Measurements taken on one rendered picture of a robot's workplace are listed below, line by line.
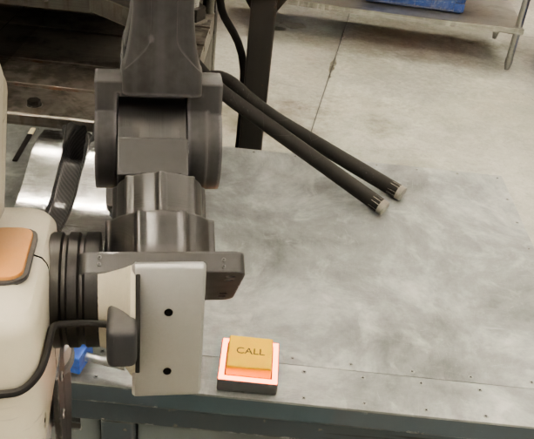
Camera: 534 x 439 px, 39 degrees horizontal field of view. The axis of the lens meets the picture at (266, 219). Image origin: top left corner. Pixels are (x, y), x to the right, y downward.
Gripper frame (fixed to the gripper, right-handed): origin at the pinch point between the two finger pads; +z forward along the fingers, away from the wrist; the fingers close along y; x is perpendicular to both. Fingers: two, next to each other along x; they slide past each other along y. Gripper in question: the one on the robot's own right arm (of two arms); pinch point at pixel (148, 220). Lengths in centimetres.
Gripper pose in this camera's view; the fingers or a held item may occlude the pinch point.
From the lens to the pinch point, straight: 96.5
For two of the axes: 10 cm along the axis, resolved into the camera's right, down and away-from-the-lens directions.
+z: -1.6, 5.0, 8.5
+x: 1.0, 8.7, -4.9
